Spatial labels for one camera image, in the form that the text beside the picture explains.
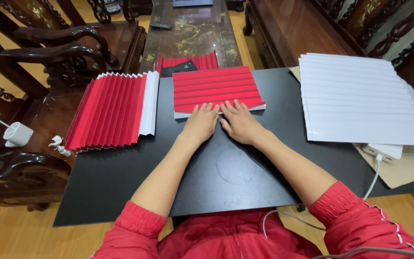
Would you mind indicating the carved dark wooden bench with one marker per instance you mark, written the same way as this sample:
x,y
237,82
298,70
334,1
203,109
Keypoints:
x,y
300,32

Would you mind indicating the white creased paper sheets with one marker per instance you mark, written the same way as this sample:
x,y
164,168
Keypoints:
x,y
358,100

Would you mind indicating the white charger block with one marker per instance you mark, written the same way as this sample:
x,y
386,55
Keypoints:
x,y
17,133

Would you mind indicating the black work board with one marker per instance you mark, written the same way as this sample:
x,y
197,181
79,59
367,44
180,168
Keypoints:
x,y
120,172

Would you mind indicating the glass topped wooden coffee table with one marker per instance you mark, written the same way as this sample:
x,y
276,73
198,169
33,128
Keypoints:
x,y
192,36

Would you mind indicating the red pleated paper with black tag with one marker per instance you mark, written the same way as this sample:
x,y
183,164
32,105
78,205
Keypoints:
x,y
207,62

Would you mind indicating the red pleated paper stack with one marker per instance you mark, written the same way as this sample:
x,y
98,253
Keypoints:
x,y
216,88

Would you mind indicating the person's right hand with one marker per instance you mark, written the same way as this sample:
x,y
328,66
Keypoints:
x,y
243,124

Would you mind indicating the black remote control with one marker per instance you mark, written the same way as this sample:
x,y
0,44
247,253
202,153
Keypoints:
x,y
160,26

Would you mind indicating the black tag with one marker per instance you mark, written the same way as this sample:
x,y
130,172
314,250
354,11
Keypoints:
x,y
178,68

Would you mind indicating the person's left hand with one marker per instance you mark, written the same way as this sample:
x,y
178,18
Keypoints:
x,y
199,124

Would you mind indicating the carved dark wooden armchair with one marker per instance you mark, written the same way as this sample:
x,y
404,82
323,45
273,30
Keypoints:
x,y
67,46
20,172

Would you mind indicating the person's red jacket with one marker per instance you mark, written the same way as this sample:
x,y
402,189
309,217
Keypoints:
x,y
235,237

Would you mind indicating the brown cardboard sheet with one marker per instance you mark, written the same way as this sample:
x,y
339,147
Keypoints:
x,y
408,165

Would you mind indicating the fanned red and white pleated paper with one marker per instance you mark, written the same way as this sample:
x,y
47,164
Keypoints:
x,y
110,111

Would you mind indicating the grey laptop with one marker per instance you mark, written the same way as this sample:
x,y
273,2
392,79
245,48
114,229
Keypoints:
x,y
192,3

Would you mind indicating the white power strip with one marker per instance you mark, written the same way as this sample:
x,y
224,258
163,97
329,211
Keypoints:
x,y
385,151

